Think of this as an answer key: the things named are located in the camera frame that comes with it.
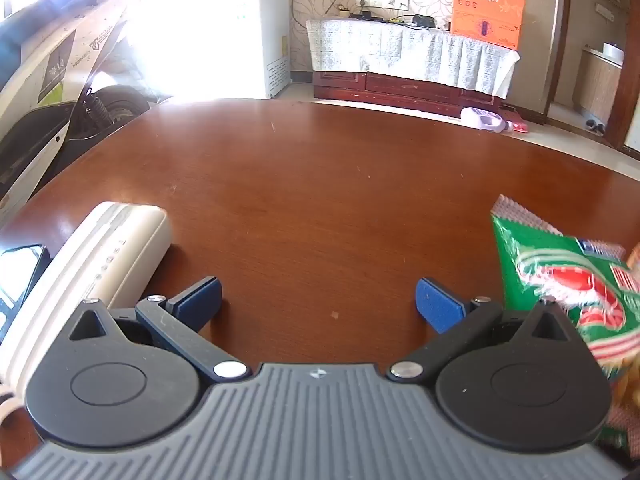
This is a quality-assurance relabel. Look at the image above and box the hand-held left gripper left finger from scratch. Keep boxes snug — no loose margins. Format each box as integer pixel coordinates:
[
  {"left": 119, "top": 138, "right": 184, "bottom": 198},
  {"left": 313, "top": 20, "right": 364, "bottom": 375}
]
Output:
[{"left": 67, "top": 276, "right": 253, "bottom": 383}]

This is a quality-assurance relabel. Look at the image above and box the black smartphone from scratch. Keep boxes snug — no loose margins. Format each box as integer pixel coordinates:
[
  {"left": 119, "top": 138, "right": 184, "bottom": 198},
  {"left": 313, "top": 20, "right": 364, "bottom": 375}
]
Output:
[{"left": 0, "top": 245, "right": 51, "bottom": 331}]

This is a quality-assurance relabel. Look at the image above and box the white and purple bottle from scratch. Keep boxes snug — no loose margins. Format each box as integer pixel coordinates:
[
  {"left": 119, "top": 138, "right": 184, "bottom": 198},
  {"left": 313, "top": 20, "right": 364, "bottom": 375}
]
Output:
[{"left": 460, "top": 106, "right": 515, "bottom": 133}]

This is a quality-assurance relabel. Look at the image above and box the dark wooden TV cabinet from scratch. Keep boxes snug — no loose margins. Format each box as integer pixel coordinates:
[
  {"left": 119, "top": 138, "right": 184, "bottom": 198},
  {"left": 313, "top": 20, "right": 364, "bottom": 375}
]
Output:
[{"left": 312, "top": 70, "right": 503, "bottom": 120}]

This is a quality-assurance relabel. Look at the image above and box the white ribbed power bank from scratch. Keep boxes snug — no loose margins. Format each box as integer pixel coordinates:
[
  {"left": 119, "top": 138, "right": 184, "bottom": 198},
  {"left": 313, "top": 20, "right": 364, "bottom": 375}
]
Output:
[{"left": 0, "top": 201, "right": 173, "bottom": 401}]

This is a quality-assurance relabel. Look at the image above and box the cabinet with lace cloth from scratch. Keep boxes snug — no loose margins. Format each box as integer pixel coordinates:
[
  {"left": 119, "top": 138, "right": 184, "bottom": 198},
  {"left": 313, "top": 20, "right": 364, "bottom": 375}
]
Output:
[{"left": 305, "top": 18, "right": 521, "bottom": 98}]

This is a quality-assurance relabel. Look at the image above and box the wooden kitchen counter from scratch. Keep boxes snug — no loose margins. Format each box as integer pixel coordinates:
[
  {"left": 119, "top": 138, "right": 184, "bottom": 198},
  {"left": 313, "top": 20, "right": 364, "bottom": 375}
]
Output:
[{"left": 572, "top": 45, "right": 626, "bottom": 126}]

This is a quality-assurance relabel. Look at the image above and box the green snack packet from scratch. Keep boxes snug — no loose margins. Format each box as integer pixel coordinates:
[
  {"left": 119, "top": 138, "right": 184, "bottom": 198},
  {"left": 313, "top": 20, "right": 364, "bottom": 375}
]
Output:
[{"left": 490, "top": 194, "right": 640, "bottom": 411}]

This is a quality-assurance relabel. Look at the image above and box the orange cardboard box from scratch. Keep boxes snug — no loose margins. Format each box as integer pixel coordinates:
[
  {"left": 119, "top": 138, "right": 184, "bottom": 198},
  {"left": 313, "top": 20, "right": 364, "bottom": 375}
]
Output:
[{"left": 450, "top": 0, "right": 527, "bottom": 51}]

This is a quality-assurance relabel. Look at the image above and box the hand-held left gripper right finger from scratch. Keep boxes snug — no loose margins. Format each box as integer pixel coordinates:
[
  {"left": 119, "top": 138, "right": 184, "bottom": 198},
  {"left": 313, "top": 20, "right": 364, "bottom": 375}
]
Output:
[{"left": 387, "top": 277, "right": 573, "bottom": 383}]

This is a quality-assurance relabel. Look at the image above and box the white electric scooter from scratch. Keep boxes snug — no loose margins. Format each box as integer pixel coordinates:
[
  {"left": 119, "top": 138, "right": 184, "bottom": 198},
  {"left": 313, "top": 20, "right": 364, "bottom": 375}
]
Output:
[{"left": 0, "top": 0, "right": 161, "bottom": 221}]

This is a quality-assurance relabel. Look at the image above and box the white chest freezer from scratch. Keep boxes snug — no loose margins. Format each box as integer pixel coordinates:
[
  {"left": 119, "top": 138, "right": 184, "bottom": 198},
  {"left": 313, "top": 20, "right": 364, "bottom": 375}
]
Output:
[{"left": 145, "top": 0, "right": 291, "bottom": 101}]

